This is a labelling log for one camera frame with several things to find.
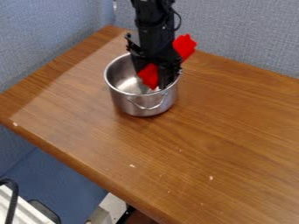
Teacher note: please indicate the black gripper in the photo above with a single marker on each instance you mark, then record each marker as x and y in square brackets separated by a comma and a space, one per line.
[151, 46]

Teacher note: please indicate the red block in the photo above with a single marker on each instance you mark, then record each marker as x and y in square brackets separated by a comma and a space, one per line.
[184, 47]

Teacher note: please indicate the metal pot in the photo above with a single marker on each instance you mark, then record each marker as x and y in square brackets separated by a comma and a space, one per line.
[132, 97]

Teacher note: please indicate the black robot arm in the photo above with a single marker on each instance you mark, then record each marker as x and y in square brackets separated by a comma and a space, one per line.
[154, 11]

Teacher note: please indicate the white box under table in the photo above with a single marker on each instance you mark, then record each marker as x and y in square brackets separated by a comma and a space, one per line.
[29, 212]

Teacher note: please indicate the white table leg bracket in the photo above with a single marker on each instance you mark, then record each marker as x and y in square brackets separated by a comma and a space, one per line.
[112, 211]

